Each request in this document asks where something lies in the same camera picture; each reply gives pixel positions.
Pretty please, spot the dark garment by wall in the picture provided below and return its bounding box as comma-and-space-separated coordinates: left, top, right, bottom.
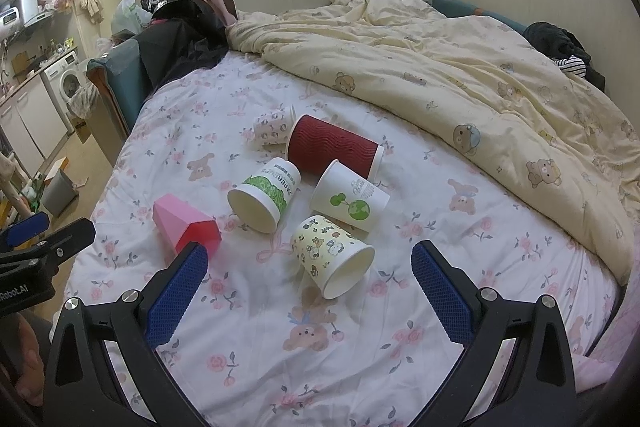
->
523, 22, 605, 91

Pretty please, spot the white globe paper cup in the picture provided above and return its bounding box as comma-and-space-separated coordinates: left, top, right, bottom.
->
310, 159, 390, 233

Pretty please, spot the washing machine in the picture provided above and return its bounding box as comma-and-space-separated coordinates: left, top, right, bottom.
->
40, 49, 87, 134

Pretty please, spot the pink faceted paper cup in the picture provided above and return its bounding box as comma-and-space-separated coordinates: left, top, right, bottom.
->
152, 194, 222, 260

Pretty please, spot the white kitchen cabinet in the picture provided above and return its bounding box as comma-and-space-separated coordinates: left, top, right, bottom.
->
1, 77, 67, 176

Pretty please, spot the white plastic bag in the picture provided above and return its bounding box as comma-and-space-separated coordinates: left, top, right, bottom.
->
111, 0, 152, 35

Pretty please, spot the cream bear print duvet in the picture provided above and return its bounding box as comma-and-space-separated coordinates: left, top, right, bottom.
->
228, 0, 639, 284

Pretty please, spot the grey trash bin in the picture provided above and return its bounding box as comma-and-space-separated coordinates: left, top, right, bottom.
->
41, 170, 78, 218

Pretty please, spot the person's left hand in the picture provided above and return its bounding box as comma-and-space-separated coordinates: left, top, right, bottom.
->
1, 313, 44, 407

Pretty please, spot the floral white bed sheet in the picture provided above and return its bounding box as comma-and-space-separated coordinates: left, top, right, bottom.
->
65, 53, 620, 426

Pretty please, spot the yellow cartoon paper cup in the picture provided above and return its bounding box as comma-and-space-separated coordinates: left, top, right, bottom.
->
291, 216, 375, 300

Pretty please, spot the dark red ripple cup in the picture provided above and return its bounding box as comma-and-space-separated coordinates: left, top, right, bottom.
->
285, 114, 384, 181

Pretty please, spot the small pink patterned cup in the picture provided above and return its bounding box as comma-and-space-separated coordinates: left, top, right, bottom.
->
253, 105, 296, 146

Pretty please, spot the black clothes pile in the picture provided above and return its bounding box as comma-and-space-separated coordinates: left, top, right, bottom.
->
136, 0, 238, 90

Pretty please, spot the teal bed frame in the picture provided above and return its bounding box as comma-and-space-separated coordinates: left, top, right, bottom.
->
87, 38, 153, 136

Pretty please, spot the green leaf paper cup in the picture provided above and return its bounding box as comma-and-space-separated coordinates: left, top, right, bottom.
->
228, 157, 300, 234

